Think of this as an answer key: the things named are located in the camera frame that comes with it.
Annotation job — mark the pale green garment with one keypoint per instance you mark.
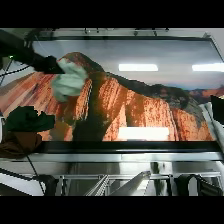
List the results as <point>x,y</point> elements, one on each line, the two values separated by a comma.
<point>68,83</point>

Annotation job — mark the black garment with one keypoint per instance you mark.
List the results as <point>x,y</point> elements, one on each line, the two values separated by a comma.
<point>218,110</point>

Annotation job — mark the brown garment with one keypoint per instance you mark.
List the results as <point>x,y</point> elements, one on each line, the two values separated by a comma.
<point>18,145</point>

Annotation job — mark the dark green garment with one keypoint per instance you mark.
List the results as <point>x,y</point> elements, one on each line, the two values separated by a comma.
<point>28,120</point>

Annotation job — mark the white garment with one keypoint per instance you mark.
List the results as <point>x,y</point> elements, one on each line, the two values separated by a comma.
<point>215,133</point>

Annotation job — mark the silver frame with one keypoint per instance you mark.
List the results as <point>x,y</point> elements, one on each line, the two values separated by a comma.
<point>100,158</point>

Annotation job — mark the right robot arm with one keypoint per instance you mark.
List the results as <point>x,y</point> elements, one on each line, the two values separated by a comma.
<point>200,187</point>

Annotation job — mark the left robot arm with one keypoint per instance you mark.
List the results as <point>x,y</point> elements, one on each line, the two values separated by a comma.
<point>13,45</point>

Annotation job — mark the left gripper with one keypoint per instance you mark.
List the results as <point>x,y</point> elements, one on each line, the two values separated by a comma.
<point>50,65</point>

